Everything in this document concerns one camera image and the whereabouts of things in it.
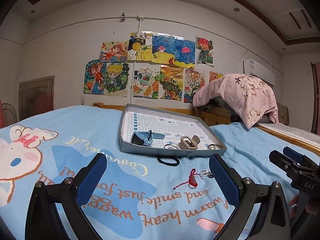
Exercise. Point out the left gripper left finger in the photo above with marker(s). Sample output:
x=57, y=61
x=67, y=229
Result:
x=43, y=220

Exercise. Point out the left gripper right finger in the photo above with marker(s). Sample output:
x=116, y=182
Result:
x=272, y=219

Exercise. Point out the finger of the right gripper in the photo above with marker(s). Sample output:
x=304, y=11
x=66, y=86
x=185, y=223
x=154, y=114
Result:
x=283, y=162
x=292, y=153

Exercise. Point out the person right hand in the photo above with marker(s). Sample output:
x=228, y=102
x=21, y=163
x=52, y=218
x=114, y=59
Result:
x=295, y=204

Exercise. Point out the pink floral blanket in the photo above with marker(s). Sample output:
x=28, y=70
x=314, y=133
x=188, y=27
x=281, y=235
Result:
x=249, y=96

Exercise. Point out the blue cartoon bed sheet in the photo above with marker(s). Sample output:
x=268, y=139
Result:
x=139, y=196

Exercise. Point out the red checkered bag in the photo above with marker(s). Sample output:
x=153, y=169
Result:
x=1, y=116

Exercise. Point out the brown wooden door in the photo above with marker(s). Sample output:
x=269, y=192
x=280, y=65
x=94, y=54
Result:
x=36, y=97

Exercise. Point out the grey shallow box tray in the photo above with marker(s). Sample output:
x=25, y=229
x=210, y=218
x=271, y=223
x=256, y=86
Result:
x=173, y=125

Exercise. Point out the wooden side bed frame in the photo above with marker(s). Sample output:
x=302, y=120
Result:
x=299, y=137

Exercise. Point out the white wall air conditioner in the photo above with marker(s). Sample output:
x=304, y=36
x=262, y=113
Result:
x=256, y=69

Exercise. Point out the children drawings on wall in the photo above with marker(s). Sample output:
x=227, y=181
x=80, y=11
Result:
x=151, y=66

